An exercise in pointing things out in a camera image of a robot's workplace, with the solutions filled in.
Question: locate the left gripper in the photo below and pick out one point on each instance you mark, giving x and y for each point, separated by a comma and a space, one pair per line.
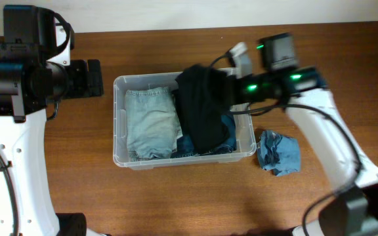
94, 77

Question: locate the dark blue jeans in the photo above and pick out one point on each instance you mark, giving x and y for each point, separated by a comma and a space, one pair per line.
185, 147

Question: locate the blue cloth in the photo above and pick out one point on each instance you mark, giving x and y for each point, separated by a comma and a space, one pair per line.
278, 153

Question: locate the clear plastic storage bin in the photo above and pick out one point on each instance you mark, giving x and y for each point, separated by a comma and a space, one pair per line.
245, 133

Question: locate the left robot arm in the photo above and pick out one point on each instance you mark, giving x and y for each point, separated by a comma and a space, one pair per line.
36, 71

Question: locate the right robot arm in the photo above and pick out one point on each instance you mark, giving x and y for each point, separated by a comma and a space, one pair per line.
352, 206

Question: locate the light washed jeans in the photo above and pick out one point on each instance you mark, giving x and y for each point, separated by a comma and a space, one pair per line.
153, 126

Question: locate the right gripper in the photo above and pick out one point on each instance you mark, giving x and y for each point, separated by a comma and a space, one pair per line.
233, 93

